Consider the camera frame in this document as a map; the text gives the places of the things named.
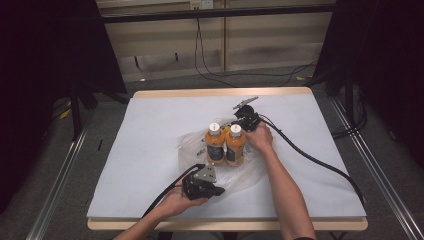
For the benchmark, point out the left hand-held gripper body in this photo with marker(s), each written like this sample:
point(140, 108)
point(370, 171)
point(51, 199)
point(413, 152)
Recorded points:
point(200, 186)

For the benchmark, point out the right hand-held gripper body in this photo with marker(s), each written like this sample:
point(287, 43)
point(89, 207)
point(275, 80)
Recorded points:
point(248, 116)

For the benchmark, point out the translucent plastic bag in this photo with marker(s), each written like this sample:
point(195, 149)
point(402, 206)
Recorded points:
point(233, 180)

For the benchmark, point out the person's right hand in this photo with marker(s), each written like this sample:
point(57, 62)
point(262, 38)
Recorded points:
point(261, 138)

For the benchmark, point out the person's left hand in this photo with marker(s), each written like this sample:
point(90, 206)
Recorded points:
point(181, 205)

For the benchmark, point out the wooden table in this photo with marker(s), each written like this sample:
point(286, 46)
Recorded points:
point(216, 92)

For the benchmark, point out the white table mat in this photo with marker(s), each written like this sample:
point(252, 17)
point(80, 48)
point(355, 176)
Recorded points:
point(140, 150)

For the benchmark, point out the black metal stand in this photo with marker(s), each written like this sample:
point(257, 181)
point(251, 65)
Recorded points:
point(76, 110)
point(348, 100)

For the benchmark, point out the black horizontal bar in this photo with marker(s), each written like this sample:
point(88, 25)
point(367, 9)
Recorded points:
point(216, 13)

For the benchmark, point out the white power outlet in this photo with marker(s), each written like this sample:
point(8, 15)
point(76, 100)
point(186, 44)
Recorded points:
point(201, 4)

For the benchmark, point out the dark curtain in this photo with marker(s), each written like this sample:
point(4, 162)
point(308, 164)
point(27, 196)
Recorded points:
point(40, 83)
point(390, 66)

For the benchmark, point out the yellow floor tape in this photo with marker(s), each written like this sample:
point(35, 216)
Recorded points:
point(65, 114)

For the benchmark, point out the aluminium rail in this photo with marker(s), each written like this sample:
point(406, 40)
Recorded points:
point(383, 180)
point(60, 180)

